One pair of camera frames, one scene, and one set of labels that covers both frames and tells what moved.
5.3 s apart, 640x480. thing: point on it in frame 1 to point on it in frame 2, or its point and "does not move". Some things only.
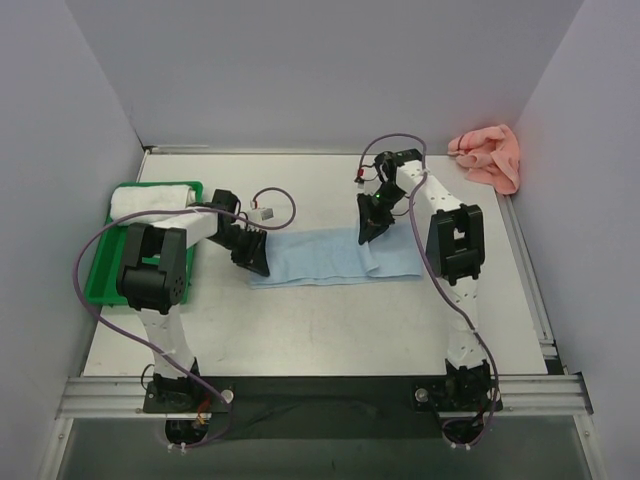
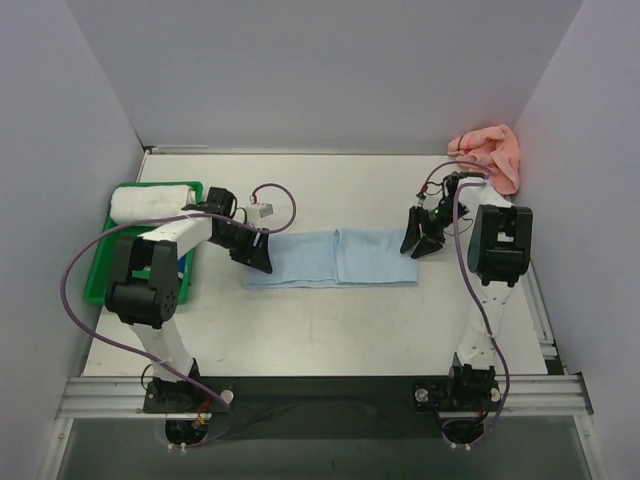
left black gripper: [248, 245] does not move
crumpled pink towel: [490, 155] does not move
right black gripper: [373, 215] to [429, 226]
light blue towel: [331, 255] does not move
